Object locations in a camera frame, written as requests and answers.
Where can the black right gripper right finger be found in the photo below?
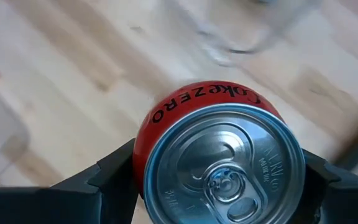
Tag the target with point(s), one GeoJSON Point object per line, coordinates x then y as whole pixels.
{"type": "Point", "coordinates": [346, 205]}

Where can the red Coke Zero can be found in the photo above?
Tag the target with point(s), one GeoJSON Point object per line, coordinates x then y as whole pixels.
{"type": "Point", "coordinates": [222, 168]}

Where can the clear plastic narrow bin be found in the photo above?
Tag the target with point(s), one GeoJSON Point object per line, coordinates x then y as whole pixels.
{"type": "Point", "coordinates": [216, 56]}

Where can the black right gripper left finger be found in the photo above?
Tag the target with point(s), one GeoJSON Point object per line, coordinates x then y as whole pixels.
{"type": "Point", "coordinates": [73, 205]}

